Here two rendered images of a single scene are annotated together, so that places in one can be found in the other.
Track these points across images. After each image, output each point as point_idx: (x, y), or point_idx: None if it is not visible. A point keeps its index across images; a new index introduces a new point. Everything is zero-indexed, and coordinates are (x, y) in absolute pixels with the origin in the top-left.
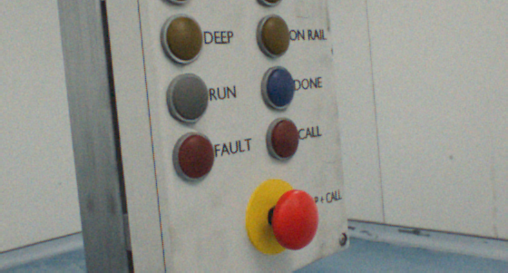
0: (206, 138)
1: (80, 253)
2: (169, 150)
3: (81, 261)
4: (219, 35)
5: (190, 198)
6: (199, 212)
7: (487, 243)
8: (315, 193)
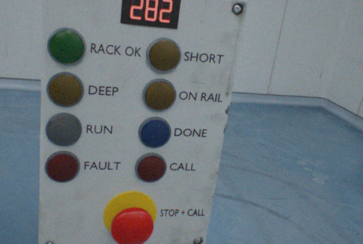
0: (74, 158)
1: (231, 105)
2: (43, 159)
3: (229, 110)
4: (104, 89)
5: (56, 190)
6: (63, 200)
7: None
8: (177, 207)
